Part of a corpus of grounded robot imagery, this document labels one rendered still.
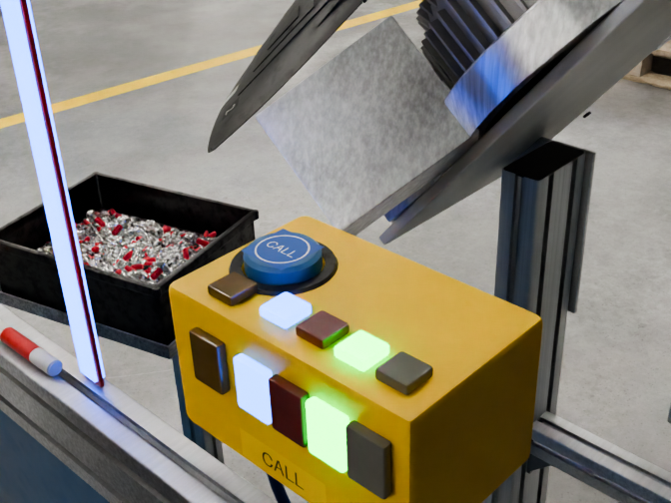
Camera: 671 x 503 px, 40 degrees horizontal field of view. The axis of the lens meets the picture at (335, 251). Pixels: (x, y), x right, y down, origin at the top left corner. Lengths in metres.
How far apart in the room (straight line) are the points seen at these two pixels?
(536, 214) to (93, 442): 0.48
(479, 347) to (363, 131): 0.42
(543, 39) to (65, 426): 0.48
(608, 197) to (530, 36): 2.22
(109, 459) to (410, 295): 0.35
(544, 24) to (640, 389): 1.51
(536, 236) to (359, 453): 0.59
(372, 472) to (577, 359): 1.84
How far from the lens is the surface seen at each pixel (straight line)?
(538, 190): 0.94
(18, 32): 0.64
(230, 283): 0.45
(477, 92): 0.77
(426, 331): 0.42
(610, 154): 3.24
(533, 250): 0.97
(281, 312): 0.43
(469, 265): 2.53
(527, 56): 0.74
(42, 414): 0.81
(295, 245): 0.47
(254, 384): 0.44
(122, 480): 0.73
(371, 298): 0.45
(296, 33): 0.98
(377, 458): 0.39
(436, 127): 0.81
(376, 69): 0.82
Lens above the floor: 1.32
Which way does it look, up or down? 31 degrees down
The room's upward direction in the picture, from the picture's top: 2 degrees counter-clockwise
